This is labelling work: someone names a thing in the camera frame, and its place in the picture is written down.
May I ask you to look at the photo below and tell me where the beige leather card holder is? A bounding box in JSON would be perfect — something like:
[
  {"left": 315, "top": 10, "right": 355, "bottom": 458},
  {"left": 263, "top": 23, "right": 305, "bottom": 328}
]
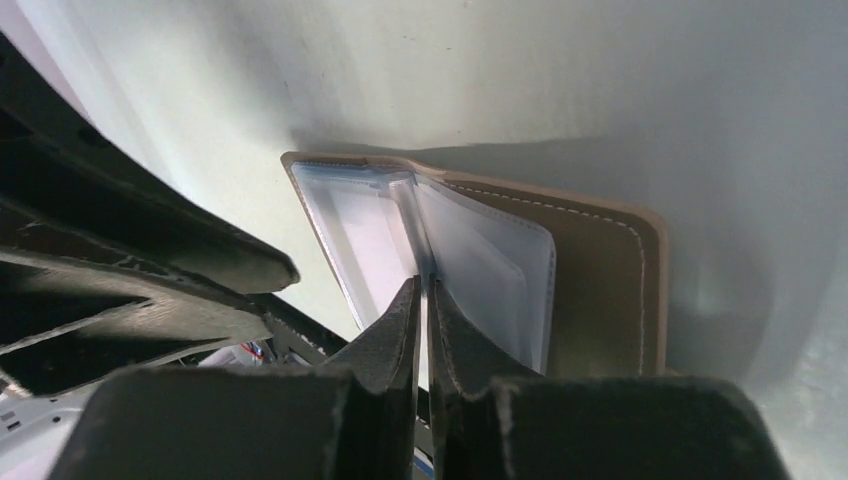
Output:
[{"left": 281, "top": 152, "right": 669, "bottom": 378}]

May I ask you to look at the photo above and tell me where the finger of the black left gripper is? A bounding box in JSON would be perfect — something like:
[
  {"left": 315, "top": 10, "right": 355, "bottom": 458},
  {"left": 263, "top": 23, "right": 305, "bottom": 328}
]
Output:
[
  {"left": 1, "top": 37, "right": 300, "bottom": 294},
  {"left": 1, "top": 247, "right": 271, "bottom": 396}
]

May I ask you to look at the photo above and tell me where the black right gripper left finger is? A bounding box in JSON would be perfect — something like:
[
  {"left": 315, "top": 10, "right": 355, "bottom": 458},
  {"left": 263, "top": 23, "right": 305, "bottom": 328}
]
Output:
[{"left": 50, "top": 277, "right": 422, "bottom": 479}]

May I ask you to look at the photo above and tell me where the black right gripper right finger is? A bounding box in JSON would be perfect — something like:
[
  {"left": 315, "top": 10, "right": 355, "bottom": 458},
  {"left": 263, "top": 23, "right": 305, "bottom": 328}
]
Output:
[{"left": 427, "top": 279, "right": 789, "bottom": 479}]

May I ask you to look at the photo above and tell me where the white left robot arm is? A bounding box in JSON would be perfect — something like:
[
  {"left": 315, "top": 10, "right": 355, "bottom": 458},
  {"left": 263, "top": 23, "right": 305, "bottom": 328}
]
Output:
[{"left": 1, "top": 39, "right": 299, "bottom": 479}]

